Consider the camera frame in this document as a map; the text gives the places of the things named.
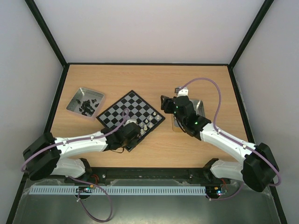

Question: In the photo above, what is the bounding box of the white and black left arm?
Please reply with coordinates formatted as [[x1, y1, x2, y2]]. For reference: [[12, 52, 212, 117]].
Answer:
[[21, 121, 141, 181]]

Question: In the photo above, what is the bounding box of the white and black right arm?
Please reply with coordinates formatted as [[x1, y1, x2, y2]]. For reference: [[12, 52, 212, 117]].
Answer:
[[161, 96, 279, 192]]

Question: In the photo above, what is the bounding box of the pile of black chess pieces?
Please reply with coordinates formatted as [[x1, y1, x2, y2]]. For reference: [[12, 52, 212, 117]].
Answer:
[[76, 99, 99, 116]]

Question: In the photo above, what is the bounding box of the gold-rimmed metal tin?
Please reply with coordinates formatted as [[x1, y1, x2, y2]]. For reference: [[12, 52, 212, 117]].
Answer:
[[171, 99, 205, 133]]

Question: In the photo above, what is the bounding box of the black and white chessboard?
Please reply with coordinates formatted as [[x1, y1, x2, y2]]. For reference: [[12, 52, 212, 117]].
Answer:
[[96, 90, 165, 142]]

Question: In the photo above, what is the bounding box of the silver metal tin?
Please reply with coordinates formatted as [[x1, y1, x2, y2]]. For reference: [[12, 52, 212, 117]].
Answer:
[[66, 87, 105, 120]]

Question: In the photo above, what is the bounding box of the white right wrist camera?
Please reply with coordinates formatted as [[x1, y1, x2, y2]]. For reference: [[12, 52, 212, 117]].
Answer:
[[175, 87, 189, 97]]

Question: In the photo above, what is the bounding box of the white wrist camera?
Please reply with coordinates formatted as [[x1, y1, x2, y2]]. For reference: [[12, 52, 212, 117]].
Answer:
[[125, 119, 137, 125], [175, 87, 189, 97]]

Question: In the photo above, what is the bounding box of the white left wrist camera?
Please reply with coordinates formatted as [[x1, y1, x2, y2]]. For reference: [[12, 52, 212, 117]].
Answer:
[[125, 119, 137, 125]]

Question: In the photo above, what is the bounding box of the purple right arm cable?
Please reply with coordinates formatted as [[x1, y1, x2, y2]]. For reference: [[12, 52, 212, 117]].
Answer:
[[184, 77, 282, 203]]

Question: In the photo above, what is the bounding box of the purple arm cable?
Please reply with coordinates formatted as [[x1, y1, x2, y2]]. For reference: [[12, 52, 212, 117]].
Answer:
[[184, 77, 282, 203], [21, 107, 130, 221]]

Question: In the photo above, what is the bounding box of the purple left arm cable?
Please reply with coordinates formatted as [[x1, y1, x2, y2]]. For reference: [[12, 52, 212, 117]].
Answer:
[[21, 107, 130, 221]]

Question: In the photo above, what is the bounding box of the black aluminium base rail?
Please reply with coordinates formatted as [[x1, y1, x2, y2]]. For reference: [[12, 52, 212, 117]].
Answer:
[[23, 166, 271, 185]]

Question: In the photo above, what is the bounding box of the light blue slotted cable duct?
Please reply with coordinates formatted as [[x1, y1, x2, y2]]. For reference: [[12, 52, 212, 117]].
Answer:
[[29, 186, 206, 196]]

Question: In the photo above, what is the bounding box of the black enclosure frame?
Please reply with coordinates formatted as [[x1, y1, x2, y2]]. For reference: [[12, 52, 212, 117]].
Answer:
[[4, 0, 289, 224]]

